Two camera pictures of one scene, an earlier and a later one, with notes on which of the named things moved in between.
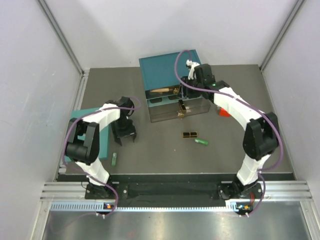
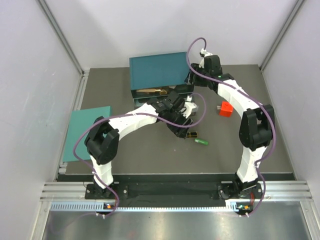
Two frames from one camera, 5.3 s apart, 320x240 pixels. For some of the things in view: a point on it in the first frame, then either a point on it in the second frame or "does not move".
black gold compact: (192, 134) does not move
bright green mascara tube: (205, 143) does not move
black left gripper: (130, 131) -> (179, 132)
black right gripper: (186, 93) -> (189, 78)
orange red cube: (224, 112) does not move
